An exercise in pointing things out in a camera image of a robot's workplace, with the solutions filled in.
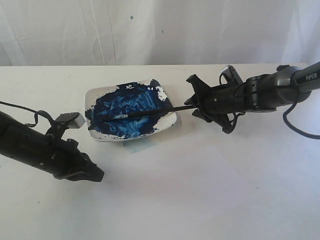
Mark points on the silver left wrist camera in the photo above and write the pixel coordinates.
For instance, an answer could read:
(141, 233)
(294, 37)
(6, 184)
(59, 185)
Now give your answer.
(72, 120)

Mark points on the white paper sheet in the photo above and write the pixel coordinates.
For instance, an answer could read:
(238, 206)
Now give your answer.
(165, 190)

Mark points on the white tray with blue paint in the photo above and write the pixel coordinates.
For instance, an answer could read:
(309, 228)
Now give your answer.
(131, 97)

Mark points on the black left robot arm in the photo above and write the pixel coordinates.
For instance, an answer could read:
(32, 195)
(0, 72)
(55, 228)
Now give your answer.
(19, 141)

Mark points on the white backdrop cloth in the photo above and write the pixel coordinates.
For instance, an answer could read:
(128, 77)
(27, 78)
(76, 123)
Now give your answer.
(158, 32)

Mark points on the black paintbrush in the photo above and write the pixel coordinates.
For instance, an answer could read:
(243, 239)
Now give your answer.
(109, 118)

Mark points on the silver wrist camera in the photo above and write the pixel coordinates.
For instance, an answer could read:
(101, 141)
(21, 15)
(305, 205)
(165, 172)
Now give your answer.
(231, 76)
(72, 120)

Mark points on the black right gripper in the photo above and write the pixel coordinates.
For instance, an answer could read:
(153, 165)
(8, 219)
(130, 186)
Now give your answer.
(218, 100)

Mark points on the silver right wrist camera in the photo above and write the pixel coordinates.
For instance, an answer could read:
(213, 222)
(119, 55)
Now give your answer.
(231, 76)

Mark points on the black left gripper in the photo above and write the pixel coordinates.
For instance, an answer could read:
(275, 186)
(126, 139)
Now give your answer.
(66, 161)

